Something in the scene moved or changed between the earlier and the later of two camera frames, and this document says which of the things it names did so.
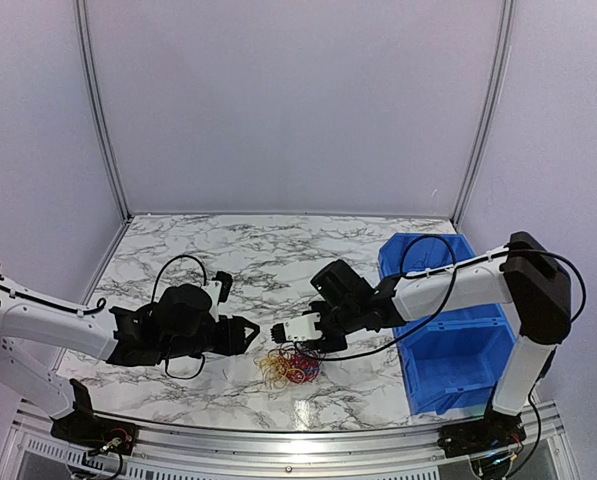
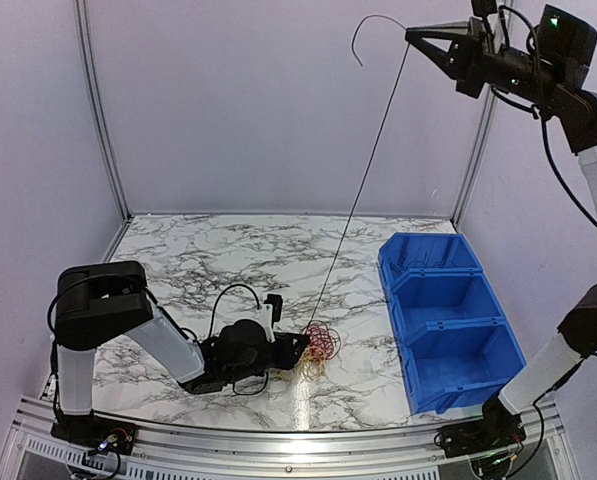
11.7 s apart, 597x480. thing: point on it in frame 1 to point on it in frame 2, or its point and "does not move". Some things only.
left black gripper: (232, 342) to (287, 359)
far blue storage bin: (424, 253) does not move
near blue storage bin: (450, 368) does not move
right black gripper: (326, 347) to (473, 55)
